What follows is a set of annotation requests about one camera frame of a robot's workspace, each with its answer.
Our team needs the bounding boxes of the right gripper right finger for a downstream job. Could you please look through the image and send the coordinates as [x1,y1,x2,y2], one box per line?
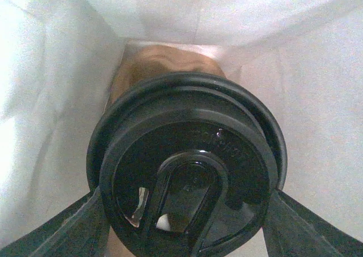
[263,189,362,256]

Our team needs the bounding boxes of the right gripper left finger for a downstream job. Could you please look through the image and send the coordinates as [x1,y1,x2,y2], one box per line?
[1,188,109,256]

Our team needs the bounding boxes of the black coffee lid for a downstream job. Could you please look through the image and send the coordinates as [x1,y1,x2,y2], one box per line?
[86,72,287,256]

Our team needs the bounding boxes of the brown pulp cup carrier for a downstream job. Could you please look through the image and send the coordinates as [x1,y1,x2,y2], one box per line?
[105,45,225,108]

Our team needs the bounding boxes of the light blue paper bag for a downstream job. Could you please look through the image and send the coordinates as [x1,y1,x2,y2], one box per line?
[1,0,362,247]

